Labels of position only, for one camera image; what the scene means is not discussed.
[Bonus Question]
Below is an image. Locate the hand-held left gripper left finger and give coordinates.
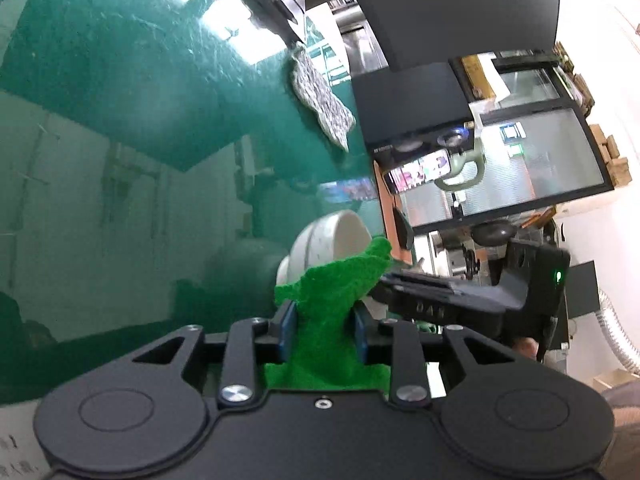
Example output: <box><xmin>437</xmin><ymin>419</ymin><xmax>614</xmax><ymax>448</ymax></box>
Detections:
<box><xmin>130</xmin><ymin>301</ymin><xmax>297</xmax><ymax>408</ymax></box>

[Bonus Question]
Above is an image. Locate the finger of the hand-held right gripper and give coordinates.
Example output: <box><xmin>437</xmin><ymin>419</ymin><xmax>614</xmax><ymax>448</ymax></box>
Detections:
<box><xmin>372</xmin><ymin>269</ymin><xmax>483</xmax><ymax>302</ymax></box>

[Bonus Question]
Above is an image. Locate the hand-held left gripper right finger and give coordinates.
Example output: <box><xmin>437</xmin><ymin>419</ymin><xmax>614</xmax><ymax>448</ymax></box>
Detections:
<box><xmin>353</xmin><ymin>306</ymin><xmax>523</xmax><ymax>407</ymax></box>

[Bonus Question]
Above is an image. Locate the bright green cleaning cloth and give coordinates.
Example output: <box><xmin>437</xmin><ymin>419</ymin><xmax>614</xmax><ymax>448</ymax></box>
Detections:
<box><xmin>263</xmin><ymin>236</ymin><xmax>393</xmax><ymax>392</ymax></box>

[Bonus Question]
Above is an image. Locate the white ceramic bowl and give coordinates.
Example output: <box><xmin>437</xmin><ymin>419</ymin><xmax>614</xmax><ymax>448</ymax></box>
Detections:
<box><xmin>276</xmin><ymin>210</ymin><xmax>402</xmax><ymax>321</ymax></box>

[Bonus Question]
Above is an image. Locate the person's right forearm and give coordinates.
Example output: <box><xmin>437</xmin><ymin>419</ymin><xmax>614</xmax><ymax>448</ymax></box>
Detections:
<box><xmin>597</xmin><ymin>381</ymin><xmax>640</xmax><ymax>480</ymax></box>

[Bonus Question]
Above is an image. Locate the person's right hand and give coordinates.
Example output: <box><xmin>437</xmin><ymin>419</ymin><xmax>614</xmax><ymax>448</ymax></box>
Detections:
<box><xmin>512</xmin><ymin>337</ymin><xmax>541</xmax><ymax>364</ymax></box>

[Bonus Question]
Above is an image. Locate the black computer mouse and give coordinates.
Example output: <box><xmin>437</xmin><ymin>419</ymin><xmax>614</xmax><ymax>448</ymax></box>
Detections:
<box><xmin>393</xmin><ymin>207</ymin><xmax>415</xmax><ymax>251</ymax></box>

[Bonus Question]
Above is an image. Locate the dark oval object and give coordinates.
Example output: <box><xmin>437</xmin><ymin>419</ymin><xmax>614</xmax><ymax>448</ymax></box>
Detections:
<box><xmin>472</xmin><ymin>219</ymin><xmax>519</xmax><ymax>247</ymax></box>

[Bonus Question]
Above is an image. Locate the brown mouse pad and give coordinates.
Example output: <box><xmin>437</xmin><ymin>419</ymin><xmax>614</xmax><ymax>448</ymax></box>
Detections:
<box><xmin>372</xmin><ymin>160</ymin><xmax>417</xmax><ymax>264</ymax></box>

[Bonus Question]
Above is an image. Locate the smartphone with lit screen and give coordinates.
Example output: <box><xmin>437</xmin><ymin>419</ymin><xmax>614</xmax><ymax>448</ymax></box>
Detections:
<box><xmin>382</xmin><ymin>148</ymin><xmax>451</xmax><ymax>196</ymax></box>

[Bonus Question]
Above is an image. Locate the stack of cardboard boxes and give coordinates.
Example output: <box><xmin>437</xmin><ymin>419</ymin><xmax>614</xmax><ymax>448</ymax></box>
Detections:
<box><xmin>589</xmin><ymin>124</ymin><xmax>632</xmax><ymax>187</ymax></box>

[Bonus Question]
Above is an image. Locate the grey patterned cloth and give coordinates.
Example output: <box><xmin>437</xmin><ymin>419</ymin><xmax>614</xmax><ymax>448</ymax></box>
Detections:
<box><xmin>288</xmin><ymin>48</ymin><xmax>357</xmax><ymax>154</ymax></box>

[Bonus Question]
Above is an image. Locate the beige cardboard box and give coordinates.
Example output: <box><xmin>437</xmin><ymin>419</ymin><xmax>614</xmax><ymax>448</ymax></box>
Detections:
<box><xmin>460</xmin><ymin>54</ymin><xmax>499</xmax><ymax>102</ymax></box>

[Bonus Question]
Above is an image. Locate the black computer monitor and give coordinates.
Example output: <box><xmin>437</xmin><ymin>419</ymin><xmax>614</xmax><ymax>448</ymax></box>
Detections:
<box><xmin>344</xmin><ymin>0</ymin><xmax>561</xmax><ymax>73</ymax></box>

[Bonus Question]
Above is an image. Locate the white paper sheet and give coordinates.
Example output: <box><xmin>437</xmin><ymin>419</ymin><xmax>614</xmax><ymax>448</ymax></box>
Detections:
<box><xmin>0</xmin><ymin>402</ymin><xmax>52</xmax><ymax>480</ymax></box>

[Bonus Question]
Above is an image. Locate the silver flexible duct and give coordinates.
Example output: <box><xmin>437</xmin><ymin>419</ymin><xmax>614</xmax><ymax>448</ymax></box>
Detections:
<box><xmin>596</xmin><ymin>287</ymin><xmax>640</xmax><ymax>377</ymax></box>

